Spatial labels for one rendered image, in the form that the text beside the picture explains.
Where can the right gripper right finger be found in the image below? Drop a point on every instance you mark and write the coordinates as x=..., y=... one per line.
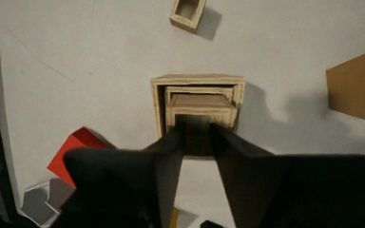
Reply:
x=256, y=181

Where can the red flat rectangular block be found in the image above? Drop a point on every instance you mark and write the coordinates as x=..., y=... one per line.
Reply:
x=80, y=137

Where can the brown cardboard cube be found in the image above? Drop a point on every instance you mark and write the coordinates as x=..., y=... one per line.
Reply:
x=346, y=87

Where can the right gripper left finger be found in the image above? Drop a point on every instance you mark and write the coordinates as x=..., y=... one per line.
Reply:
x=155, y=169

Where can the small black block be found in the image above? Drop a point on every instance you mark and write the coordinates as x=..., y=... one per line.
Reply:
x=209, y=224

